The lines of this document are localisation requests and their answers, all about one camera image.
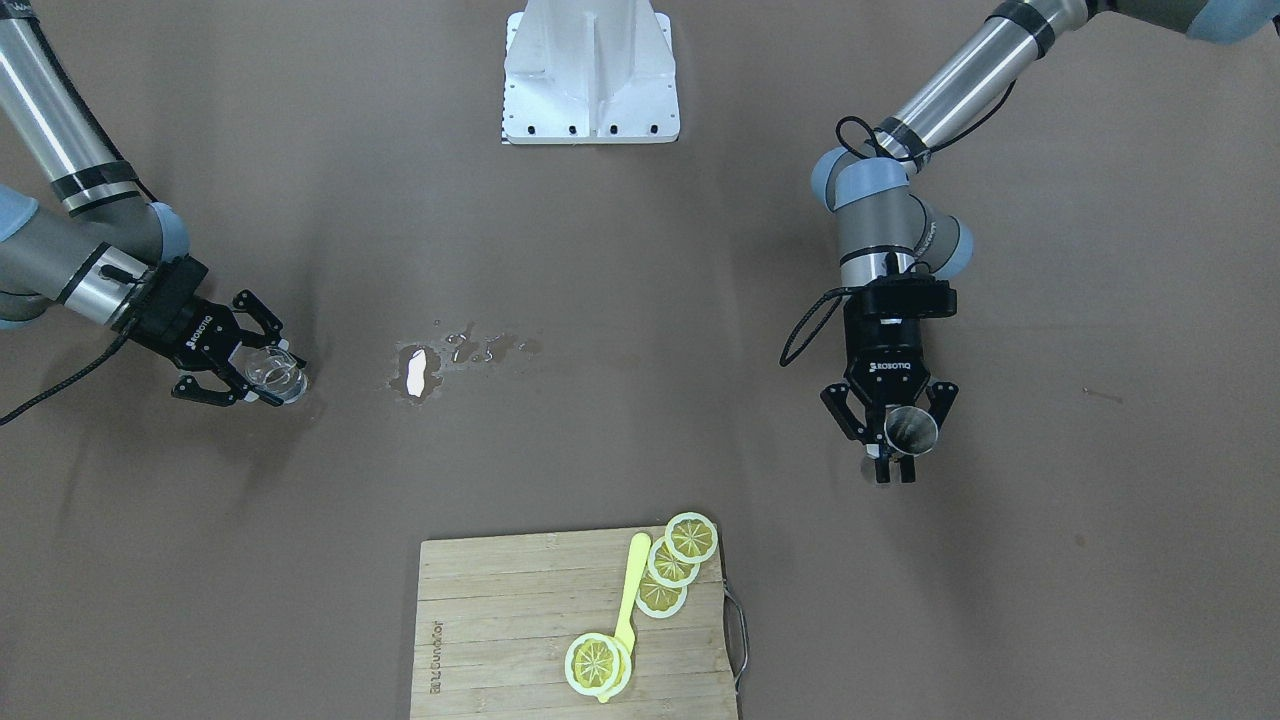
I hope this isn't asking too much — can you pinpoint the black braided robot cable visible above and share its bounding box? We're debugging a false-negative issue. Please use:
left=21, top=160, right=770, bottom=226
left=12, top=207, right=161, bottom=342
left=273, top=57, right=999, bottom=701
left=780, top=288, right=851, bottom=368

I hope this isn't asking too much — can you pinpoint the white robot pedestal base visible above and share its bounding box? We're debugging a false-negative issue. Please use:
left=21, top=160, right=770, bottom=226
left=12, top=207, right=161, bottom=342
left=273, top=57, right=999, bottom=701
left=500, top=1, right=681, bottom=146

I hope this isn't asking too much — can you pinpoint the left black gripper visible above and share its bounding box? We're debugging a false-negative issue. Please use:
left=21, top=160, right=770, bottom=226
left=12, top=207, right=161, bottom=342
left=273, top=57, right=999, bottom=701
left=820, top=300, right=959, bottom=486

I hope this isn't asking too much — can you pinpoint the wooden cutting board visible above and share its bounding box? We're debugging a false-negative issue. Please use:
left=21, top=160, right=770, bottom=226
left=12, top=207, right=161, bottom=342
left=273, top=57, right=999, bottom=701
left=410, top=528, right=740, bottom=719

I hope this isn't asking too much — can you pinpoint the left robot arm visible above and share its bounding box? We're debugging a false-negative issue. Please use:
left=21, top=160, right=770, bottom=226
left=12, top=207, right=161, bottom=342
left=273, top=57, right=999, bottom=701
left=780, top=1, right=1277, bottom=486

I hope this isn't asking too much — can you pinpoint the lemon slice inner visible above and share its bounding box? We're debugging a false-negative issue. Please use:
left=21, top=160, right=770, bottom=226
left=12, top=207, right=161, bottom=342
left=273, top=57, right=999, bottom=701
left=636, top=573, right=689, bottom=619

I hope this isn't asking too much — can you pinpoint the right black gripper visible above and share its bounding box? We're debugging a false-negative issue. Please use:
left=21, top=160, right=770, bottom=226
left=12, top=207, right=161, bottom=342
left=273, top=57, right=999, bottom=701
left=127, top=258, right=307, bottom=407

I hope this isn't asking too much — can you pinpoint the small glass cup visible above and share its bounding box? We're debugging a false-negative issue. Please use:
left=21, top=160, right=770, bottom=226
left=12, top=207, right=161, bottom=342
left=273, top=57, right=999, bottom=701
left=238, top=345, right=308, bottom=405

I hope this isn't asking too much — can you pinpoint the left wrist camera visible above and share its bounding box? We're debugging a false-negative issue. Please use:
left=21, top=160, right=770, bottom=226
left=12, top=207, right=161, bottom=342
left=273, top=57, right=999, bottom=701
left=845, top=274, right=957, bottom=320

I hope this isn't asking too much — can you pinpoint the lemon slice on knife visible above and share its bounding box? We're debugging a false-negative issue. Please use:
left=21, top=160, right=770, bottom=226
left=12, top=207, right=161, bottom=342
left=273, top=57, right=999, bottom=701
left=564, top=632, right=635, bottom=703

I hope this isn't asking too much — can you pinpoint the lemon slice middle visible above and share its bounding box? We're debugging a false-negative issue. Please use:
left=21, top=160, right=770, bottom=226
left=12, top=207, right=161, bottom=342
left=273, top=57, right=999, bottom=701
left=646, top=538, right=700, bottom=591

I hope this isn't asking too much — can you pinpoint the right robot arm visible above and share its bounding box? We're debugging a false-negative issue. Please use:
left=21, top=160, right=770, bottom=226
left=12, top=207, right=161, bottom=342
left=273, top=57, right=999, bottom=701
left=1, top=1, right=308, bottom=407

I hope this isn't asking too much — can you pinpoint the steel jigger measuring cup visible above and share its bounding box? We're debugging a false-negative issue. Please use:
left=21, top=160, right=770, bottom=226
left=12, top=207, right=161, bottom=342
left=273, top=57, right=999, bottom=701
left=867, top=406, right=940, bottom=486

